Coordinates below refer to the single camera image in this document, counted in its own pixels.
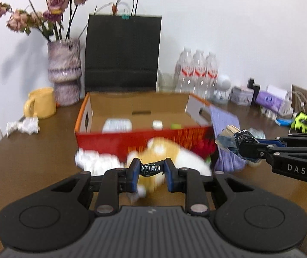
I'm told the green tinted glass cup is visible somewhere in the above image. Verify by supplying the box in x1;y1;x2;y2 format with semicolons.
157;70;177;92

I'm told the orange and white plush toy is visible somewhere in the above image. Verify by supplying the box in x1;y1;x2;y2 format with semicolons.
126;137;212;195

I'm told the clear water bottle red label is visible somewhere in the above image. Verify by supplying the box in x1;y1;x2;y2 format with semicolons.
175;48;195;93
192;49;208;95
206;52;219;98

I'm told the black candy wrapper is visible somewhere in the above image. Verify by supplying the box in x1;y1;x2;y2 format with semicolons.
139;160;166;178

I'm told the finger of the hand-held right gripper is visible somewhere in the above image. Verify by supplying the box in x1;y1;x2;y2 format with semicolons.
239;139;276;163
256;131;307;149

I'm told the crumpled clear plastic wrap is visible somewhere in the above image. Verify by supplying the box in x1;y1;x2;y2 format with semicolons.
247;127;266;141

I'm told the purple tissue pack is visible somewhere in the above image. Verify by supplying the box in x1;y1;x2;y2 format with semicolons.
255;91;289;114

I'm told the brown chair back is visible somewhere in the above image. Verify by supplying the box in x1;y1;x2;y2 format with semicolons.
291;84;307;119

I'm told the white tissue pack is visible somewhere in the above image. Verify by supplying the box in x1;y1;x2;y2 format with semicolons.
102;118;133;133

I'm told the orange cardboard box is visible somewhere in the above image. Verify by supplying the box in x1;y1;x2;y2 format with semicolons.
74;91;216;165

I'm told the neon green striped object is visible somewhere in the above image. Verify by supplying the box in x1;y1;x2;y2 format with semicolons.
290;112;307;134

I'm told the blue tube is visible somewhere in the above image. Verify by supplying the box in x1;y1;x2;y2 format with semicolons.
275;117;295;126

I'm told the row of small white bottles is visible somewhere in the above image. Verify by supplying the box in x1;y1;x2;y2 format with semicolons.
260;104;294;119

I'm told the red artificial rose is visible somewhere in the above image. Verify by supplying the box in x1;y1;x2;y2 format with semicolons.
194;137;217;164

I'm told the black paper bag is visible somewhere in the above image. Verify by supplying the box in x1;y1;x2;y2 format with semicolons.
84;0;163;94

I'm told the white robot figurine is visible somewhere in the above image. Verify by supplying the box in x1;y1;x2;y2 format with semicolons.
213;74;232;104

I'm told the yellow mug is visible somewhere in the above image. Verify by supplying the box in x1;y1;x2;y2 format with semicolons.
23;87;57;119

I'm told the white paper packet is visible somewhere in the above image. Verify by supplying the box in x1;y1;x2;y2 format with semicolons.
266;84;293;100

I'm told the white tissue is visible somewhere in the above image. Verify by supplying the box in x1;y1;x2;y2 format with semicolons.
6;117;40;138
74;148;125;174

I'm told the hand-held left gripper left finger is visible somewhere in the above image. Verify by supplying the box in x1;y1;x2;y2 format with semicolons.
51;158;143;216

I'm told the purple textured vase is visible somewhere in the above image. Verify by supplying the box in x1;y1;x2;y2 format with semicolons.
47;39;83;107

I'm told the bunch of dried roses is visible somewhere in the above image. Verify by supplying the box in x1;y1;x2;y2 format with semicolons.
0;0;92;43

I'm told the dark foil packet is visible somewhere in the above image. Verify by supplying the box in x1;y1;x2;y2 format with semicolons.
214;125;260;157

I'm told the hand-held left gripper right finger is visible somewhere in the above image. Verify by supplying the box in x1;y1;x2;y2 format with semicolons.
164;158;248;216

